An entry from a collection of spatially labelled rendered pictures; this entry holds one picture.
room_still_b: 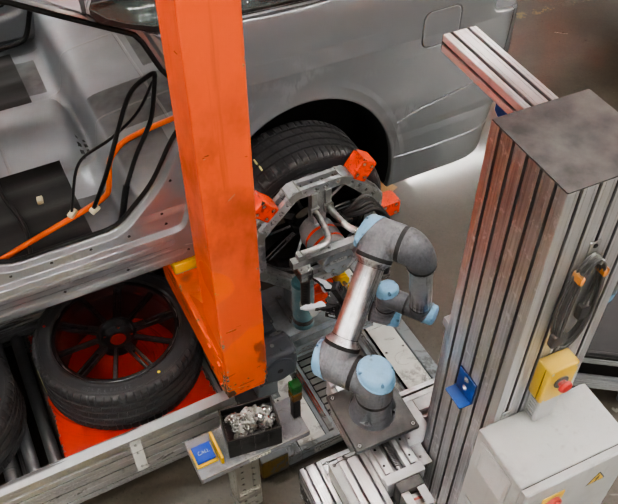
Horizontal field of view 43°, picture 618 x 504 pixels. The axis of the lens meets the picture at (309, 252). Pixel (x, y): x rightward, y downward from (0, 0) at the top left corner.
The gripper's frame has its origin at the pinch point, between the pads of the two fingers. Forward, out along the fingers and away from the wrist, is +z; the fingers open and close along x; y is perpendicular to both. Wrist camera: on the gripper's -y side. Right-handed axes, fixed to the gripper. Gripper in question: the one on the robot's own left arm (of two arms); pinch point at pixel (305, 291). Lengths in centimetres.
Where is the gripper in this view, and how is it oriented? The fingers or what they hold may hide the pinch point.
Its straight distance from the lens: 284.6
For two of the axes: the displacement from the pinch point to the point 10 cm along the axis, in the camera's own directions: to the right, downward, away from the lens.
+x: 3.0, -7.0, 6.5
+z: -9.5, -2.2, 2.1
